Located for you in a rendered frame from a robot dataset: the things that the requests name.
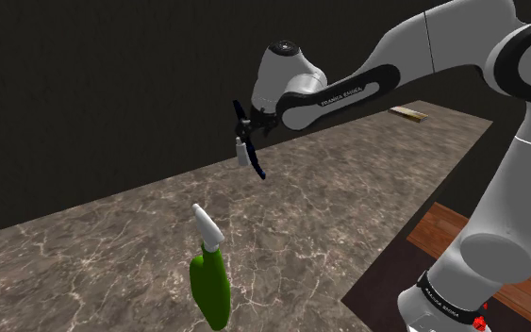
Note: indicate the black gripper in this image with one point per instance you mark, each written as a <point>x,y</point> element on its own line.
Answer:
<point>261,122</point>

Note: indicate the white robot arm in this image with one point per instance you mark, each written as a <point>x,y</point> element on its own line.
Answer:
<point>499,207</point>

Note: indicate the green spray bottle white nozzle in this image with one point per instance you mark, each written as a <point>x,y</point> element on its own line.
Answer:
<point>210,285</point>

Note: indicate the flat wooden board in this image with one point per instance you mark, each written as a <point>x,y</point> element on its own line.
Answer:
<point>408,113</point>

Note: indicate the dark robot stand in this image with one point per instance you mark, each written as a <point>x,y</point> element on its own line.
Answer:
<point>382,294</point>

